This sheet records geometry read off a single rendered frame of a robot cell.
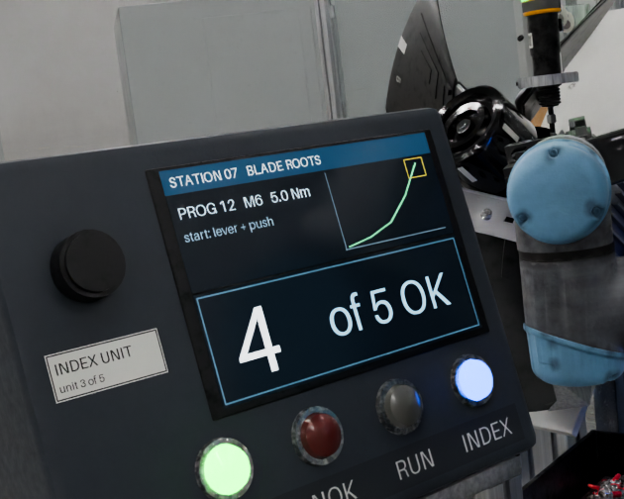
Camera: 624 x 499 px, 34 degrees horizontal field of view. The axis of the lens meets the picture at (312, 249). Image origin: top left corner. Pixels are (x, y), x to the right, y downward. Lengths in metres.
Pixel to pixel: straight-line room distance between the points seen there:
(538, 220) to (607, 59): 0.89
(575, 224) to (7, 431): 0.48
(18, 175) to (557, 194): 0.46
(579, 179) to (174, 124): 5.89
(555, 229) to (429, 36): 0.75
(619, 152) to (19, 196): 0.66
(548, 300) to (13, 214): 0.50
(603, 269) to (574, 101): 0.83
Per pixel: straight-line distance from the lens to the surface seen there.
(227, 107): 6.64
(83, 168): 0.44
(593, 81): 1.64
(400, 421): 0.49
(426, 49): 1.50
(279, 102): 6.69
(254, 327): 0.46
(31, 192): 0.43
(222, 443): 0.44
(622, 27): 1.69
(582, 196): 0.79
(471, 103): 1.29
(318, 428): 0.46
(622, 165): 0.98
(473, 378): 0.52
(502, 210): 1.27
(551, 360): 0.83
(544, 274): 0.82
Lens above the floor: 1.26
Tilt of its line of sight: 7 degrees down
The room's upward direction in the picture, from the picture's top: 7 degrees counter-clockwise
